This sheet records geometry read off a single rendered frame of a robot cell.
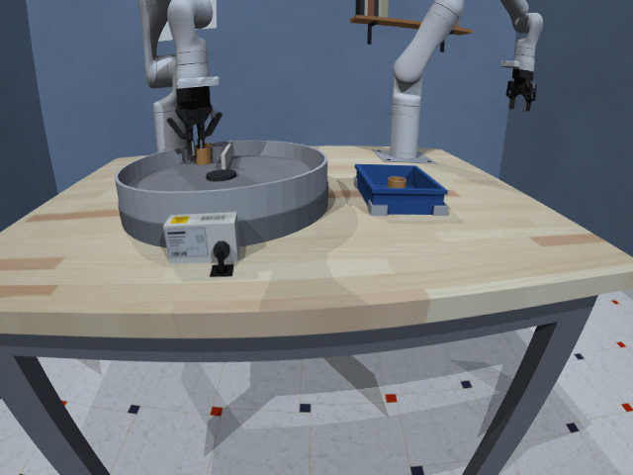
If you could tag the blue open-top crate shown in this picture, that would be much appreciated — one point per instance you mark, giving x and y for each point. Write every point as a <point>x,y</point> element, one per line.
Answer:
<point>400,201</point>

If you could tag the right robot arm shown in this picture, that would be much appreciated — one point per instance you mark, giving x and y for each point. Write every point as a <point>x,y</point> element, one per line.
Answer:
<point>191,57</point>

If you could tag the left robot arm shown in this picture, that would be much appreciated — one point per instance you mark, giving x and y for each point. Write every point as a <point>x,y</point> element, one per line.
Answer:
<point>439,21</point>

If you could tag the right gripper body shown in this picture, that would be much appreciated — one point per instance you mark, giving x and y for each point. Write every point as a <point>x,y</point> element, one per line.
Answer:
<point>193,99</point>

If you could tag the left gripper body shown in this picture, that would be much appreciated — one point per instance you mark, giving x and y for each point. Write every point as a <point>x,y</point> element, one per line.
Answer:
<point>522,77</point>

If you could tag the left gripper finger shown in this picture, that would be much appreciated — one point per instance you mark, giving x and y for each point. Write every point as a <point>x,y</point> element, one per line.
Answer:
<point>512,94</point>
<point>528,99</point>

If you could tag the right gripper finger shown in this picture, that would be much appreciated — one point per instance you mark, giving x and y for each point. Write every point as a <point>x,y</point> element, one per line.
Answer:
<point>202,133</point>
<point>172,121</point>

